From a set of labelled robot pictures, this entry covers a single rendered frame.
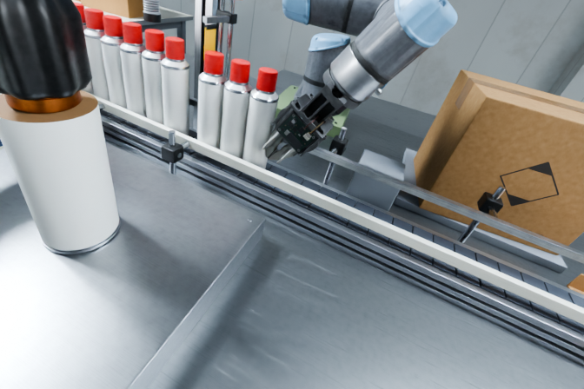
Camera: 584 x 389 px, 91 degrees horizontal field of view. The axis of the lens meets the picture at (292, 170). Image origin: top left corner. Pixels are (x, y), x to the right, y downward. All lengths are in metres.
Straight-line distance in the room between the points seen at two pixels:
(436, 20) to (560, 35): 2.76
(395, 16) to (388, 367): 0.44
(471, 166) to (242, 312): 0.51
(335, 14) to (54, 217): 0.46
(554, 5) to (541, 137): 2.45
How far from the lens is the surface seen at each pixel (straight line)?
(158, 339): 0.39
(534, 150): 0.69
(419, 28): 0.40
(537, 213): 0.77
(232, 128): 0.56
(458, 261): 0.55
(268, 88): 0.51
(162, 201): 0.52
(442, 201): 0.57
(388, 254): 0.54
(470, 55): 2.99
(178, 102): 0.63
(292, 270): 0.50
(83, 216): 0.43
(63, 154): 0.37
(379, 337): 0.49
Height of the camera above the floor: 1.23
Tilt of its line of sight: 34 degrees down
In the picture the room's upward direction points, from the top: 14 degrees clockwise
